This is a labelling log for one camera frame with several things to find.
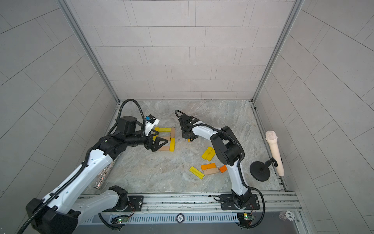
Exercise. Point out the yellow block pair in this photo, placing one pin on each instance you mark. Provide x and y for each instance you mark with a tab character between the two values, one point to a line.
211	155
207	153

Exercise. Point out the natural wood block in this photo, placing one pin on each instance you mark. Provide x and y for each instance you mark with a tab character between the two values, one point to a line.
172	132
211	171
164	149
166	138

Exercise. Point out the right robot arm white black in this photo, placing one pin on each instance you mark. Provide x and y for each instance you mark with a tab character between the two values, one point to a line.
229	152

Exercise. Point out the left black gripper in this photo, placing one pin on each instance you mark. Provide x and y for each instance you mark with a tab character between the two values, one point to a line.
155	146

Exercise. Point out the black round stand base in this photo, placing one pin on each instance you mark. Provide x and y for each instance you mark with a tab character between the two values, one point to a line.
260	170

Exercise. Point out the circuit board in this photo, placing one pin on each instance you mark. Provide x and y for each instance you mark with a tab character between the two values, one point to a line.
120	219
245	218

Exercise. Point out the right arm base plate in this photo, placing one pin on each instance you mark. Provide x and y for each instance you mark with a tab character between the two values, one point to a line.
230	202

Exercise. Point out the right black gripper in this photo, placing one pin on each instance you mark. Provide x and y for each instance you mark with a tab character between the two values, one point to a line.
184	134

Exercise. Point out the aluminium rail frame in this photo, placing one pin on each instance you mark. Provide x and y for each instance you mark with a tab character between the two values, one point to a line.
279	209

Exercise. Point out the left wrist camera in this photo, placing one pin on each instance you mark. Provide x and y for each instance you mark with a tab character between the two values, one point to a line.
150	122

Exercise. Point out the left circuit board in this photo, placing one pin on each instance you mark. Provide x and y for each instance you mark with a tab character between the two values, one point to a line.
120	219

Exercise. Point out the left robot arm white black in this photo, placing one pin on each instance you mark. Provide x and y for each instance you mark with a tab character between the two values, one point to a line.
59	212

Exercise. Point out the right circuit board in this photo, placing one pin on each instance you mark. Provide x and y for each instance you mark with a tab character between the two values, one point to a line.
245	218

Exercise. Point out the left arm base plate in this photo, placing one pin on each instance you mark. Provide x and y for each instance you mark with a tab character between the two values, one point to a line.
131	204

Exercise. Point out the beige cylinder post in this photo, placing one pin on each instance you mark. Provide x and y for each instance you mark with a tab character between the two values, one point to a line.
272	141

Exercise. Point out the yellow block bottom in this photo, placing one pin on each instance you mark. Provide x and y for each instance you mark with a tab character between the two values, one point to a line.
172	145

